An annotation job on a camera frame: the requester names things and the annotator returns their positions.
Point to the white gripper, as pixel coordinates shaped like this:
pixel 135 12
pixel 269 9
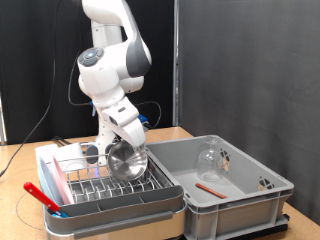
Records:
pixel 133 131

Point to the metal cup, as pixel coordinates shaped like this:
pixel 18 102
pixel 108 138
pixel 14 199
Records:
pixel 128 163

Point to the pink plate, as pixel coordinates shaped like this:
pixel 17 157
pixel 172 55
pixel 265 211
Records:
pixel 63 186

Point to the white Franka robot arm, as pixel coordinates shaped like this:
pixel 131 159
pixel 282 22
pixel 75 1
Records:
pixel 106 73

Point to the dish drying rack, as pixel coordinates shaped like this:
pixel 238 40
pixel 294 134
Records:
pixel 133 233

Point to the white mug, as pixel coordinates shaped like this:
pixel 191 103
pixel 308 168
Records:
pixel 71 155

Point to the grey cutlery holder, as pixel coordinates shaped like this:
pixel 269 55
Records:
pixel 116 203

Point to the vertical metal pole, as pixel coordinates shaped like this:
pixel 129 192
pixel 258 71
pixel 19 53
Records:
pixel 176 66

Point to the clear wine glass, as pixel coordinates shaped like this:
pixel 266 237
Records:
pixel 209 163

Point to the white box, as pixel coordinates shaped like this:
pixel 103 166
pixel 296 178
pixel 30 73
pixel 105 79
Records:
pixel 43 153

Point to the light blue plate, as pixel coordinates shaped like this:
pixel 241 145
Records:
pixel 46 181

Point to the blue utensil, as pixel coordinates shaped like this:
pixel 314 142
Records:
pixel 58 215

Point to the grey plastic crate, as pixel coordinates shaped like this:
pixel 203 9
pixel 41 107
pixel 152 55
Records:
pixel 233 213

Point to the black platform under crate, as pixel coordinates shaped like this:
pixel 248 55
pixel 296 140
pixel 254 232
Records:
pixel 266 231

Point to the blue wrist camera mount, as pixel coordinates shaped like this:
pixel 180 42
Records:
pixel 143 119

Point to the metal frame post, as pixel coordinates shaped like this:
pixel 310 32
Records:
pixel 2 120

